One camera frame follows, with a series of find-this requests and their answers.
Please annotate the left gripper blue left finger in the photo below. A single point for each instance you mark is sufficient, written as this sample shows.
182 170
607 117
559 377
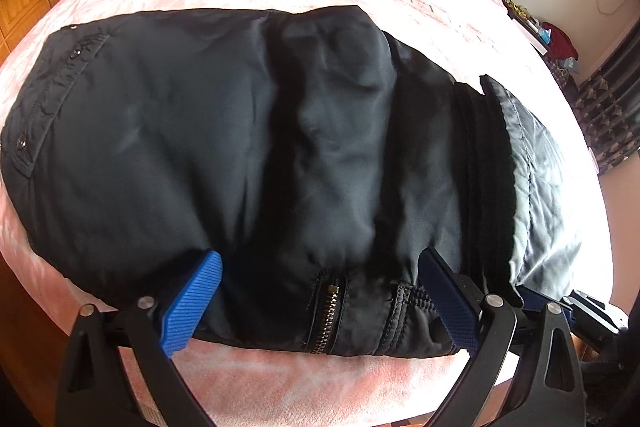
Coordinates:
94 388

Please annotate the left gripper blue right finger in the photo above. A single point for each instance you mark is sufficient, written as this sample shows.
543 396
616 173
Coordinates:
546 387

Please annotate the cluttered bedside table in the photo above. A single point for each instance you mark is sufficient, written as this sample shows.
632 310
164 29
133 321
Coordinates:
538 36

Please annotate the pink sweet dream bedspread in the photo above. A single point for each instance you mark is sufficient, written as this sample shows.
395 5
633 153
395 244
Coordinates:
468 38

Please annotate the dark patterned curtain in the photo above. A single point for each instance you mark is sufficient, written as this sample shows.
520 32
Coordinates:
607 107

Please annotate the dark red clothes pile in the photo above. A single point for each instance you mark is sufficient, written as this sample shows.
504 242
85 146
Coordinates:
560 45

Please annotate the black padded pants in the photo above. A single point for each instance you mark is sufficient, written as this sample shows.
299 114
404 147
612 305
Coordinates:
316 153

